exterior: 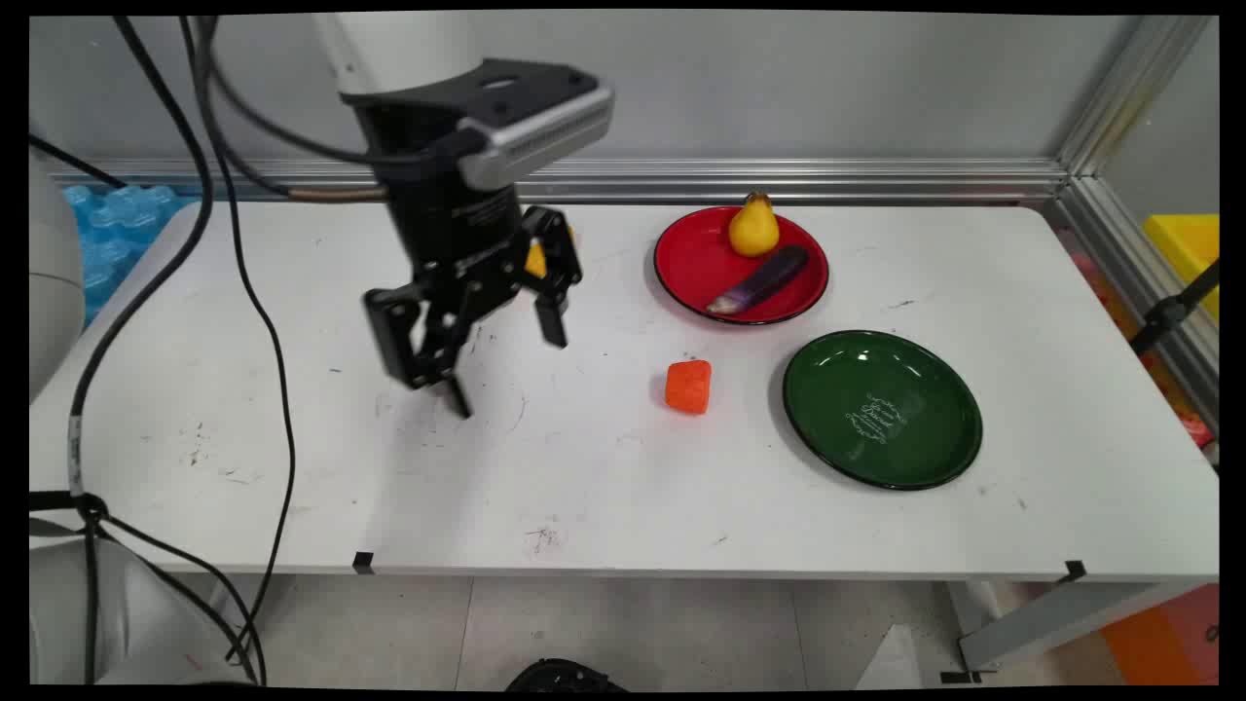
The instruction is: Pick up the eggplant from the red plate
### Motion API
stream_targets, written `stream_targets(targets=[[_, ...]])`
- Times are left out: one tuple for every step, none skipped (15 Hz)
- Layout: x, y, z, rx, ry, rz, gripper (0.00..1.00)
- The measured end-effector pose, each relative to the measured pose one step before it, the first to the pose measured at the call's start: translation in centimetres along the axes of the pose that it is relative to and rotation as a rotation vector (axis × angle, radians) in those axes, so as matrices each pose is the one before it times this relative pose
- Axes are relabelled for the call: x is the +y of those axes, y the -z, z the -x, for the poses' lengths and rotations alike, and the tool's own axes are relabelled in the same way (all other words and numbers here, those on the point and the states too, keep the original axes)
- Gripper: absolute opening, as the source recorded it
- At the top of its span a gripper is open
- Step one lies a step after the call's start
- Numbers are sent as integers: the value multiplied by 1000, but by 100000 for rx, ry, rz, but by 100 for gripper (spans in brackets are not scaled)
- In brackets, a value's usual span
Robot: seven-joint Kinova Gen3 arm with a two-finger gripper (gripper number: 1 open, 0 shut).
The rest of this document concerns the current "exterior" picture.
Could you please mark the long horizontal aluminium frame rail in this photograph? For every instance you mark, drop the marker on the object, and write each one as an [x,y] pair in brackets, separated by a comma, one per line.
[779,180]

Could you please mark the green enamel plate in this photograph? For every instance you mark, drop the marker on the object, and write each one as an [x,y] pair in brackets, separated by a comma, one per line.
[881,409]

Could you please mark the orange box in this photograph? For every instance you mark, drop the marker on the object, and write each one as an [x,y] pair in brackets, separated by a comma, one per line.
[1163,638]

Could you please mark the red enamel plate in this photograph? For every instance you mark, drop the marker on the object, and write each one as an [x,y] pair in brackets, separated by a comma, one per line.
[691,263]

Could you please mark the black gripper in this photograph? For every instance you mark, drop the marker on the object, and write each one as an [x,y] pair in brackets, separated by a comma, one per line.
[453,219]

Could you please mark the purple toy eggplant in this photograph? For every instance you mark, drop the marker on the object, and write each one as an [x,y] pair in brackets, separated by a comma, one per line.
[764,277]

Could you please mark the small black tape piece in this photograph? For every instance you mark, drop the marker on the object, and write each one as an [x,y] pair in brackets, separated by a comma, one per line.
[363,563]
[1076,571]

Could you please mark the grey table leg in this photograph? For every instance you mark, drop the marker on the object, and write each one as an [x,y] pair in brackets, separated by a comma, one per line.
[1051,623]

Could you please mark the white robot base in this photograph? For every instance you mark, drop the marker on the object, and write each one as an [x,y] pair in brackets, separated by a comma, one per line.
[127,613]

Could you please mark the black round floor object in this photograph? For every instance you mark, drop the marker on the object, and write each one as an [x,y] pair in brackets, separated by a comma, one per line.
[560,677]

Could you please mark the black clamp stand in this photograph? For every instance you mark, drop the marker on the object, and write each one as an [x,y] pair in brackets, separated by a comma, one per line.
[1168,313]

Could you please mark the yellow toy pear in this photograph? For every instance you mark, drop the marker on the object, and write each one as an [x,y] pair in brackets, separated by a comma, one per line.
[754,232]

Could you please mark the blue bubble wrap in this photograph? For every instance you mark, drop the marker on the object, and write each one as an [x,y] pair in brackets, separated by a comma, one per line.
[117,234]

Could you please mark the yellow plastic bin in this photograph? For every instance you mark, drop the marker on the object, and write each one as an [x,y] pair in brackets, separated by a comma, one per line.
[1190,248]

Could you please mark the yellow toy banana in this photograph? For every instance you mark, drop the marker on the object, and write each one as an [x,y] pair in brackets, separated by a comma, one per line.
[535,261]

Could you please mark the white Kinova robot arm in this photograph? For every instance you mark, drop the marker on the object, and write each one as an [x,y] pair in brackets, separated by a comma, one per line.
[399,49]

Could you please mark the angled aluminium frame rail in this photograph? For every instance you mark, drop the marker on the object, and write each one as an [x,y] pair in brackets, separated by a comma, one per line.
[1119,127]

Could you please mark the orange toy carrot chunk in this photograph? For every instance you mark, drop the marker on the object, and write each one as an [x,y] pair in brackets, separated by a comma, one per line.
[688,387]

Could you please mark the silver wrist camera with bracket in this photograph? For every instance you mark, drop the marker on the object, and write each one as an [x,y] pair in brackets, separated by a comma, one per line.
[535,127]

